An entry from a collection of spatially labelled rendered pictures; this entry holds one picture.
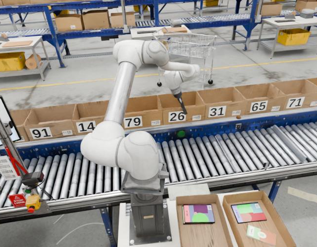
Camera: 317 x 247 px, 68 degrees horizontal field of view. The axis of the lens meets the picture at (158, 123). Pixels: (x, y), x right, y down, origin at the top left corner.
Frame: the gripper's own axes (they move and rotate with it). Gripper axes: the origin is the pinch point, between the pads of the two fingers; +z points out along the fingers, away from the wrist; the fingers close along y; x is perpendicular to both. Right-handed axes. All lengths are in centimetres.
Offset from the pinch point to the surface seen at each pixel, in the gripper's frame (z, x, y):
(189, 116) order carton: 9.0, 1.8, 0.6
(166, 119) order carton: 1.9, -18.6, 0.5
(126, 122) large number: -12, -52, 1
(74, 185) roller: -7, -101, 45
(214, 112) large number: 15.6, 24.6, 0.6
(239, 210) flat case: 29, 6, 90
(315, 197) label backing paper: 141, 91, 43
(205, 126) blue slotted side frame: 22.6, 12.4, 6.5
